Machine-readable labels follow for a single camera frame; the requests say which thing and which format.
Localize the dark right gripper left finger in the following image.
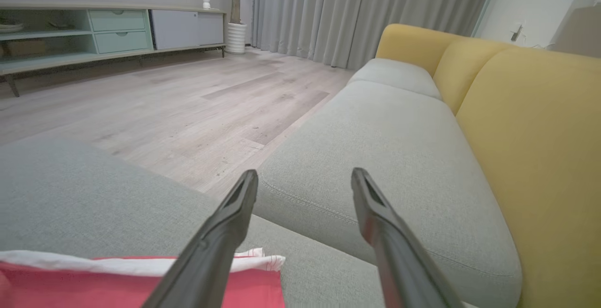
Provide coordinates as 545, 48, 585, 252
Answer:
141, 169, 259, 308

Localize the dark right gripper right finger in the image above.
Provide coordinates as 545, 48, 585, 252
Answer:
351, 167, 466, 308

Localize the red Bulls 23 jersey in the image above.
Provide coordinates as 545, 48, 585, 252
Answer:
0, 247, 286, 308

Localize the large grey sofa ottoman cushion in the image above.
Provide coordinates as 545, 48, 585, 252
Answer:
0, 134, 479, 308

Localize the yellow sofa backrest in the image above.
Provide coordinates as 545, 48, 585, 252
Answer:
375, 23, 601, 308

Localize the small grey sofa seat cushion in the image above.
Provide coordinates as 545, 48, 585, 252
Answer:
347, 58, 443, 101

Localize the white ribbed plant pot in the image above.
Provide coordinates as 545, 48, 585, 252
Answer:
226, 22, 248, 54

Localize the mint and white TV cabinet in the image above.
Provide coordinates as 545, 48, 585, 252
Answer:
0, 2, 227, 98

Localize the grey pleated curtain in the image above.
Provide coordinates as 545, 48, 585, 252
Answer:
240, 0, 499, 70

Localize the brown box in cabinet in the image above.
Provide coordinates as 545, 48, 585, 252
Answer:
0, 40, 48, 58

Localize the beige furniture panel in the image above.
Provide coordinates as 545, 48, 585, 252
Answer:
548, 5, 601, 60

